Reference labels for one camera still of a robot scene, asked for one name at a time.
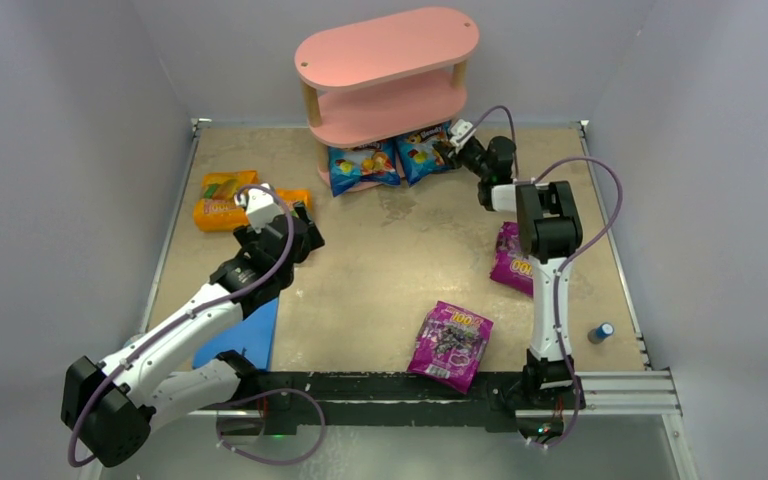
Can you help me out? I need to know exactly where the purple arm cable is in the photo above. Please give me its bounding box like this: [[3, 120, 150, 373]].
[[67, 185, 296, 469], [473, 104, 624, 452]]

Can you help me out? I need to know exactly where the orange candy bag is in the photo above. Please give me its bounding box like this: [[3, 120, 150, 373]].
[[275, 188, 313, 222], [192, 170, 259, 232]]

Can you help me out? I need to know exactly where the purple candy bag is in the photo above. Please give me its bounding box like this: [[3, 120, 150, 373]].
[[489, 222, 533, 297], [407, 301, 494, 394]]

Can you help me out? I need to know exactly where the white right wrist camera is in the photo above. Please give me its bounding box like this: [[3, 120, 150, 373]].
[[448, 119, 476, 152]]

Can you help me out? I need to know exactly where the orange candy bag near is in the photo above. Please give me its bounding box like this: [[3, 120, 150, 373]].
[[275, 188, 313, 222]]

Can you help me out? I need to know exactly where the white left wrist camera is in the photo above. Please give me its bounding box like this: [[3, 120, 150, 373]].
[[233, 183, 284, 232]]

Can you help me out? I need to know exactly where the pink three-tier shelf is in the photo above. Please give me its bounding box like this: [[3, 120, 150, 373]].
[[294, 6, 480, 182]]

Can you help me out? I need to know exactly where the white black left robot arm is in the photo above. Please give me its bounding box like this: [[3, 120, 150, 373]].
[[60, 200, 324, 468]]

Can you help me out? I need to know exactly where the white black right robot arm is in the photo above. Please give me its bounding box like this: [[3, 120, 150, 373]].
[[433, 136, 583, 403]]

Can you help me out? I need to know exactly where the blue foam pad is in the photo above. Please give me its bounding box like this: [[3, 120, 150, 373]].
[[191, 299, 279, 371]]

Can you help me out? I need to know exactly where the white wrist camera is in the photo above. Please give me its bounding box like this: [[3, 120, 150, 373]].
[[233, 183, 284, 232], [448, 119, 476, 152]]

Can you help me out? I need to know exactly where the small blue bottle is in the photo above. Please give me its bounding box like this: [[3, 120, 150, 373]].
[[587, 322, 615, 345]]

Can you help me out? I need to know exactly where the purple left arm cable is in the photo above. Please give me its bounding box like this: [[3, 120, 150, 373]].
[[67, 185, 296, 469]]

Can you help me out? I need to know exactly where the blue candy bag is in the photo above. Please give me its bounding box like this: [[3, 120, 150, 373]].
[[394, 121, 451, 186], [328, 140, 401, 197]]

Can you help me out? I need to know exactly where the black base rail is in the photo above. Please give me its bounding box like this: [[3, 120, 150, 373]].
[[235, 372, 585, 435]]

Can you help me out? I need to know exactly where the orange candy bag far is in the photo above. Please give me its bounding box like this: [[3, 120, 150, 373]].
[[192, 170, 259, 232]]

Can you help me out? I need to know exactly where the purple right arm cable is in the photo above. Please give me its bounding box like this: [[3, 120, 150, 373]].
[[473, 104, 624, 452]]

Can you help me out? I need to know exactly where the purple candy bag front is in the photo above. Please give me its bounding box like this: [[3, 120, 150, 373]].
[[407, 301, 494, 394]]

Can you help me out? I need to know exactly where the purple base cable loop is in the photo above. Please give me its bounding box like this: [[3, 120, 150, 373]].
[[214, 387, 328, 467]]

